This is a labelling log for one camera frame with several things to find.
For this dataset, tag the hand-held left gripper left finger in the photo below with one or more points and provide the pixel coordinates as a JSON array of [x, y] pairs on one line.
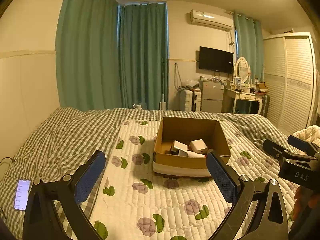
[[90, 177]]

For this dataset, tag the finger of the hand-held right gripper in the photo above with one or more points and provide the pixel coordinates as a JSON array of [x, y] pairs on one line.
[[275, 149], [303, 145]]

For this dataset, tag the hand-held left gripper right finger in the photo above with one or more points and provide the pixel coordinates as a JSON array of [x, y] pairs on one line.
[[221, 177]]

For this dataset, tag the small white box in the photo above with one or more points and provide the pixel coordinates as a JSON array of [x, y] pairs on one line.
[[196, 154]]

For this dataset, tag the white square adapter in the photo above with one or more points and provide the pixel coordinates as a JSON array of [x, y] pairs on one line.
[[198, 146]]

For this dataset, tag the cardboard box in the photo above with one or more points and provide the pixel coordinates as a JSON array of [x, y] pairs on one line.
[[180, 163]]

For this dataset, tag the small white package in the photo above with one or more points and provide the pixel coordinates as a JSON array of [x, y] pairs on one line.
[[179, 145]]

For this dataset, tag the person's right hand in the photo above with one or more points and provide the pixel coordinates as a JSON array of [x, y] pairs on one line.
[[306, 200]]

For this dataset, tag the cream quilted jacket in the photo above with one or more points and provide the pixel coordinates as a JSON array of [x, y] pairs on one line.
[[308, 131]]

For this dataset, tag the dark checkered suitcase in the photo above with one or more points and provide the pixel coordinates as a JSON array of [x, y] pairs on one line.
[[265, 105]]

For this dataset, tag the white dressing table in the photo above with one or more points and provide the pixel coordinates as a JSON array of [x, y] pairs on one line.
[[243, 95]]

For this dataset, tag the white louvred wardrobe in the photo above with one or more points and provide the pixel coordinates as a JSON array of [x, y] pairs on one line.
[[290, 80]]

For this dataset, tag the smartphone with lit screen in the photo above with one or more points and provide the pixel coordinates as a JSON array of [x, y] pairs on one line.
[[22, 194]]

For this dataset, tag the white quilted floral mat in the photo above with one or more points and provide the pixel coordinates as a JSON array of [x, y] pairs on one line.
[[155, 205]]

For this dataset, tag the grey small fridge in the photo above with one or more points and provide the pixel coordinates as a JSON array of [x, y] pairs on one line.
[[211, 95]]

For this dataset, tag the white ribbed suitcase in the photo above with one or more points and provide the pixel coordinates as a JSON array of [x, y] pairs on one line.
[[190, 100]]

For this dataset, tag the white oval vanity mirror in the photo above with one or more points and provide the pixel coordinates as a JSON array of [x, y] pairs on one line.
[[242, 67]]

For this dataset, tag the clear plastic bag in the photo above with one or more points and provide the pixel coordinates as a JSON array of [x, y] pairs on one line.
[[192, 83]]

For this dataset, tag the teal curtain beside wardrobe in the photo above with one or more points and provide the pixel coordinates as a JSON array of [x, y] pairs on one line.
[[248, 45]]

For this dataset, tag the white mop stick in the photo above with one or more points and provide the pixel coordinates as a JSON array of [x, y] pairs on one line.
[[163, 85]]

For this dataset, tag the wide teal curtain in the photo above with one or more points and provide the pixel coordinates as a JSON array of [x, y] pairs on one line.
[[87, 45]]

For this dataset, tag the narrow teal curtain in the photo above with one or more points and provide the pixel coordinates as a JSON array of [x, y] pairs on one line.
[[143, 55]]

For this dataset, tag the white air conditioner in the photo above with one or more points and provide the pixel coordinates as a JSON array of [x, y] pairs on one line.
[[211, 20]]

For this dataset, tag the small photo frame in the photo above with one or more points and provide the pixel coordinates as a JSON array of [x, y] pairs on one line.
[[237, 81]]

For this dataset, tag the black wall television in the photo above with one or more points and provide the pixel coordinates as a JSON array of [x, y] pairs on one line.
[[216, 60]]

